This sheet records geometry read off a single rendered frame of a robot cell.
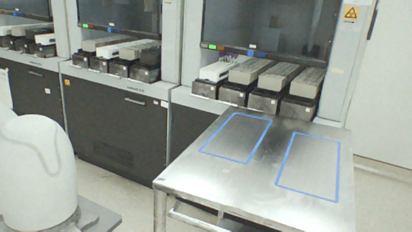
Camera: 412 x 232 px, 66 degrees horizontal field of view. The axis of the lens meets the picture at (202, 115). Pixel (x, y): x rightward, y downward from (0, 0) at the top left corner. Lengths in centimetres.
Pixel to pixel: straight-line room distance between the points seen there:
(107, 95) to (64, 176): 130
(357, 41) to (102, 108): 145
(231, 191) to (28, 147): 44
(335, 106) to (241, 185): 81
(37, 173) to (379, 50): 228
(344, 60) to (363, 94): 119
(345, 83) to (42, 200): 119
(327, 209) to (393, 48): 189
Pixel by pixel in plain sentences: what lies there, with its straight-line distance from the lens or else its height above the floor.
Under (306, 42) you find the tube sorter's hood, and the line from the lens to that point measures 144.
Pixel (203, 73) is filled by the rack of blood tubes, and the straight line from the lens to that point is 159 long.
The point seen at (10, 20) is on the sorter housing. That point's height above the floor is 90.
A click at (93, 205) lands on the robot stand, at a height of 70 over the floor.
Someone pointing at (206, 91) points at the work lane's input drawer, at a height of 77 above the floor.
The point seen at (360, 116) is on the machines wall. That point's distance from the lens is 267.
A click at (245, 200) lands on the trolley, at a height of 82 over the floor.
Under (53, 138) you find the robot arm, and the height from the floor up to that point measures 95.
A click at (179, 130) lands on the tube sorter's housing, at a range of 173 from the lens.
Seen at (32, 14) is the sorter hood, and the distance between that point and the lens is 248.
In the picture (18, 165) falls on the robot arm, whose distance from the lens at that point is 71.
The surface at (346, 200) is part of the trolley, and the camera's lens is 83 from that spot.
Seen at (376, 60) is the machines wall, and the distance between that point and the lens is 256.
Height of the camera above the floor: 126
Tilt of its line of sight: 23 degrees down
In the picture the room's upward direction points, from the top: 4 degrees clockwise
